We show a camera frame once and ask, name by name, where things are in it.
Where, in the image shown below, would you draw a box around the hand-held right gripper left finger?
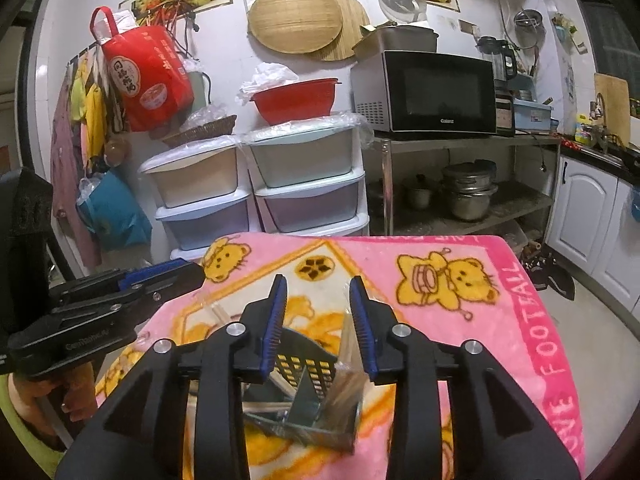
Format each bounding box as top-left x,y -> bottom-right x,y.
55,274 -> 290,480

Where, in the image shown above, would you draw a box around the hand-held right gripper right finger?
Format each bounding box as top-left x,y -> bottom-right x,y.
348,276 -> 583,480

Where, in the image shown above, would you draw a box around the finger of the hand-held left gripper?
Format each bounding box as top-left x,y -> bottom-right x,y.
47,259 -> 188,306
50,261 -> 207,322

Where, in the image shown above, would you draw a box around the pile of chopsticks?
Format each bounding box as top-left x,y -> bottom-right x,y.
200,302 -> 363,436

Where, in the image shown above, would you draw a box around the dark green utensil holder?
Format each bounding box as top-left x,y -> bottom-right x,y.
240,327 -> 363,453

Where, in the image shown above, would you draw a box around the person's left forearm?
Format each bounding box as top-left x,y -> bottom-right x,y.
0,372 -> 68,467

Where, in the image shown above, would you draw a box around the person's left hand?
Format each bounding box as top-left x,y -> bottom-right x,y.
12,362 -> 99,423

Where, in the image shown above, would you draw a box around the blue hanging bag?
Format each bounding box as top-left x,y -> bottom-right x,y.
77,170 -> 153,251

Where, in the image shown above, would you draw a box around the pink printed bear blanket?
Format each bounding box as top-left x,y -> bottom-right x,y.
95,232 -> 587,480

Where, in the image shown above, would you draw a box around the pink hanging apron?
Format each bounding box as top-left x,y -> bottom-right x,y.
50,67 -> 103,268

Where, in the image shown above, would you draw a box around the black chair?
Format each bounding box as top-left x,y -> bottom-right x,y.
0,167 -> 53,281

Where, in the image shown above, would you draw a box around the small steel pot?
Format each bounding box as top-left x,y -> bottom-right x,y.
402,174 -> 433,210

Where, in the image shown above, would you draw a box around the wicker basket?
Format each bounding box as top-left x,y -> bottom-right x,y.
162,114 -> 237,148

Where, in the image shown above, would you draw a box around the clear plastic bag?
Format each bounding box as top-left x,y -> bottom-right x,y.
180,104 -> 233,131

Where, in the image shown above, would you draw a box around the green and lilac drawer unit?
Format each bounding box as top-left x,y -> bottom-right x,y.
243,112 -> 372,238

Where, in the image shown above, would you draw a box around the yellow green dish cloths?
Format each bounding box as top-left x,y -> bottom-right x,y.
70,57 -> 108,158

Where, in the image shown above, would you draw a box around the stacked steel pots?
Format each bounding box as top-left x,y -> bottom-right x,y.
441,160 -> 499,222

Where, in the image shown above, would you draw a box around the pale green jug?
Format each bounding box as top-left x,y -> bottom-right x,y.
185,70 -> 211,111

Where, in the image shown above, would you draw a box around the pair of dark shoes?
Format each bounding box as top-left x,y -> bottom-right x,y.
522,252 -> 576,301

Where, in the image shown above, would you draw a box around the metal shelf rack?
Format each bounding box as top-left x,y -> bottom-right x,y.
361,130 -> 563,238

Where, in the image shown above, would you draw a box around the red plastic basin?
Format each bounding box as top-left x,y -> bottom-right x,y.
248,77 -> 343,125

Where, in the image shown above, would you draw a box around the white plastic bag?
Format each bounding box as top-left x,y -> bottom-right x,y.
240,62 -> 298,101

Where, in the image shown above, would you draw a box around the black microwave oven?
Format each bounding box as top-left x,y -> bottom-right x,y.
350,50 -> 497,136

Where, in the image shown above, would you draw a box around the white kitchen cabinets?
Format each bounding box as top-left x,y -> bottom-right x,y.
542,155 -> 640,311

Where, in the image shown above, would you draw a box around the small black appliance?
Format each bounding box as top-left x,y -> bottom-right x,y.
494,80 -> 516,137

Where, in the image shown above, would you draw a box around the pale blue dish box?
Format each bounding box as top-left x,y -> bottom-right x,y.
512,74 -> 555,132

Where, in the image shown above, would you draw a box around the round bamboo tray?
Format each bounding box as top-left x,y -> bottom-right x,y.
247,0 -> 343,54

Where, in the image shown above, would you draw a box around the black countertop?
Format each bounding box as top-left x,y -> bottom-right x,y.
560,137 -> 640,181

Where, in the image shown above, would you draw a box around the grey rectangular container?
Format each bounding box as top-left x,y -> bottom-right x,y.
352,22 -> 440,58

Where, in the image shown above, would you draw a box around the yellow bottle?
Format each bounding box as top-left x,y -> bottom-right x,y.
575,114 -> 596,146

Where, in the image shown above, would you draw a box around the black blender jug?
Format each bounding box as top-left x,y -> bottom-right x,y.
476,36 -> 518,82

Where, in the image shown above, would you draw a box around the round bamboo mat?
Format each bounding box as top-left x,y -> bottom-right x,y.
320,0 -> 372,62

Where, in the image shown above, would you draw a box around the kitchen faucet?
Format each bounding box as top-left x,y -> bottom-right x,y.
590,92 -> 608,141

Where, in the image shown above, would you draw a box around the glass pot lid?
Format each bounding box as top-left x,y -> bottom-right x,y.
377,0 -> 430,23

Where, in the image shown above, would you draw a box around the wooden cutting board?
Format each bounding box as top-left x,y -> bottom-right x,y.
593,72 -> 632,143

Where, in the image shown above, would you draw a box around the hanging steel pot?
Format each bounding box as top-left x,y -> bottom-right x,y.
514,8 -> 542,51

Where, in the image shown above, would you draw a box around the hanging plant pot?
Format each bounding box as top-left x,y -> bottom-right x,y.
551,12 -> 591,53

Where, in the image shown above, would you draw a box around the dark window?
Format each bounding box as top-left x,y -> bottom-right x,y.
580,0 -> 640,91

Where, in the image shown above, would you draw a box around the red handled bag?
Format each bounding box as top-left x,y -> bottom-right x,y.
90,6 -> 196,132

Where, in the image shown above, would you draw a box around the bundle of red cords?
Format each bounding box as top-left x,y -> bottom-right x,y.
150,0 -> 201,61

